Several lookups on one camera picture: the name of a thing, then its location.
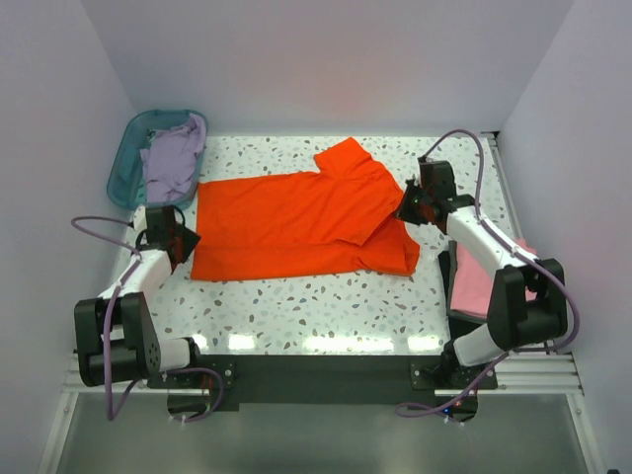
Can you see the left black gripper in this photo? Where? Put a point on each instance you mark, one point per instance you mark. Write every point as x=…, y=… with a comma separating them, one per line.
x=191, y=240

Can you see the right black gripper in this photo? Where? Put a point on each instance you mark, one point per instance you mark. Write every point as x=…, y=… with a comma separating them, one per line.
x=403, y=212

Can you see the orange t shirt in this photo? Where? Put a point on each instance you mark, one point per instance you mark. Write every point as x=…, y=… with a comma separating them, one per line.
x=337, y=219

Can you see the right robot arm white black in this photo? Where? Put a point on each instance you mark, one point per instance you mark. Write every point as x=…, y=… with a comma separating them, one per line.
x=527, y=305

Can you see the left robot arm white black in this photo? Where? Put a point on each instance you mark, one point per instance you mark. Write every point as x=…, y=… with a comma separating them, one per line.
x=115, y=336

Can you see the teal plastic basket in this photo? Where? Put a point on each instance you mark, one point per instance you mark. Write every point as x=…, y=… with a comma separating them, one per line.
x=126, y=185

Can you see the lilac t shirt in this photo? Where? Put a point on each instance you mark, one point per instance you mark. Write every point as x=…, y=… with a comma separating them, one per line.
x=169, y=163

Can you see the pink folded t shirt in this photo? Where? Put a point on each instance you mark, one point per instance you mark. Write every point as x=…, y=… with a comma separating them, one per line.
x=471, y=288

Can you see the black folded t shirt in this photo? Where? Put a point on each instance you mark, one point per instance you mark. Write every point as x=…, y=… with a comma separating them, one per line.
x=459, y=324

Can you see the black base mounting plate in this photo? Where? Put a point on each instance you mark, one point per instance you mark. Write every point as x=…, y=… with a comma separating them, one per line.
x=317, y=380

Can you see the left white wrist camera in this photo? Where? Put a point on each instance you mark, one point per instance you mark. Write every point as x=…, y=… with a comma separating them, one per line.
x=138, y=220

